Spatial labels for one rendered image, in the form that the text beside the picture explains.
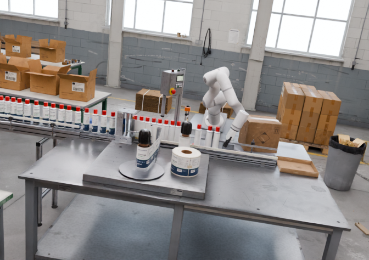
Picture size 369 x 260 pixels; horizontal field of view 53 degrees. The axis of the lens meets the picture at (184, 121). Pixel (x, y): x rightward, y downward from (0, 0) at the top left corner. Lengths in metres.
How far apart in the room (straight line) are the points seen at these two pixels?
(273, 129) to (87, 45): 6.63
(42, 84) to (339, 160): 3.76
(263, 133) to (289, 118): 2.93
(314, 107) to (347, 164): 1.47
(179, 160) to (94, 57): 6.88
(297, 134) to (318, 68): 2.45
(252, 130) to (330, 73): 5.33
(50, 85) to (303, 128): 3.87
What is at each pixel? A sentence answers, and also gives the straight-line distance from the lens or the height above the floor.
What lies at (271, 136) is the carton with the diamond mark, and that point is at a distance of 3.34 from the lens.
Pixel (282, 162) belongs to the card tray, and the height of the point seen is 0.83.
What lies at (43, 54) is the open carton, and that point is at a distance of 7.20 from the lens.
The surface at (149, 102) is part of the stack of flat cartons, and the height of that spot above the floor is 0.19.
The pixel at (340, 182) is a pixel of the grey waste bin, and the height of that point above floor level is 0.12.
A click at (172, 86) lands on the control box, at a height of 1.37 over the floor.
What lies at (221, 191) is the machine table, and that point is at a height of 0.83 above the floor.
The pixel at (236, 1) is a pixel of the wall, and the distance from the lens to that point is 8.31.
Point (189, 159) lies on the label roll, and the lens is 2.53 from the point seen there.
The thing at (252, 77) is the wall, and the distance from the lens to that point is 8.32.
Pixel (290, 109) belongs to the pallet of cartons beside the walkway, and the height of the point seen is 0.63.
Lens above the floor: 1.98
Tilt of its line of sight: 17 degrees down
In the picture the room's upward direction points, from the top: 7 degrees clockwise
